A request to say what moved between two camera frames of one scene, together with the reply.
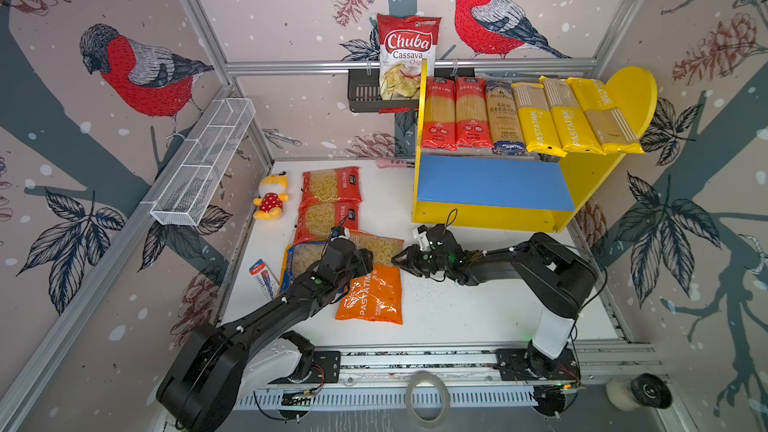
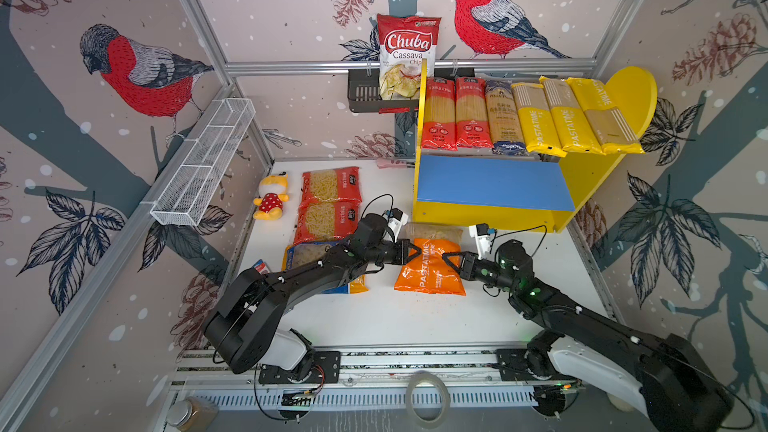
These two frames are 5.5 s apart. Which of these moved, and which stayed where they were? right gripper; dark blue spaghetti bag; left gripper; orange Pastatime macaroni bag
Moved: right gripper; left gripper; orange Pastatime macaroni bag
Stayed: dark blue spaghetti bag
